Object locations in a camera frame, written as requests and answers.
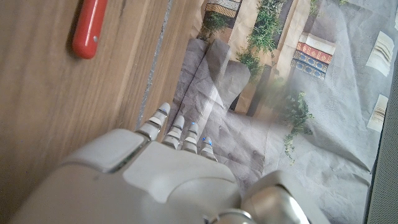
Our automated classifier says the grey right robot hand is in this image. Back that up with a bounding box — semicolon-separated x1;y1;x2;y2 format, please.
6;102;331;224

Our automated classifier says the printed fabric backdrop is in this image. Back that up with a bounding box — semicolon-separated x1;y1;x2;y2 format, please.
167;0;398;224

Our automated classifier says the red-handled table knife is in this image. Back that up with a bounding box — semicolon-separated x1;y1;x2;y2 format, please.
72;0;109;60

